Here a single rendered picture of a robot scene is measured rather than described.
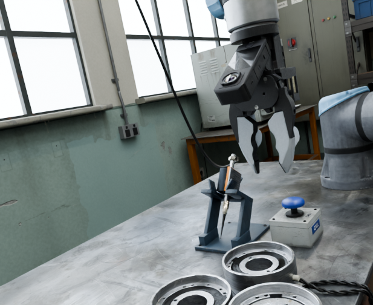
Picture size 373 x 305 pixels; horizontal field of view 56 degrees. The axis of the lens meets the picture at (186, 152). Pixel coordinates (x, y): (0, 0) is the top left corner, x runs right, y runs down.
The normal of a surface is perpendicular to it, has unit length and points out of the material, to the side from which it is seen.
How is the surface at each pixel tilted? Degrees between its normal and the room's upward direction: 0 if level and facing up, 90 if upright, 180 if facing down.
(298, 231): 90
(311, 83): 90
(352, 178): 73
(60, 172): 90
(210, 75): 90
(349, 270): 0
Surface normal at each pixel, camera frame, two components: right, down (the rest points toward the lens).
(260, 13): 0.11, 0.13
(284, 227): -0.60, 0.23
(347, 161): -0.50, -0.08
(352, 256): -0.18, -0.97
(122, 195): 0.78, -0.06
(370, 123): -0.79, 0.34
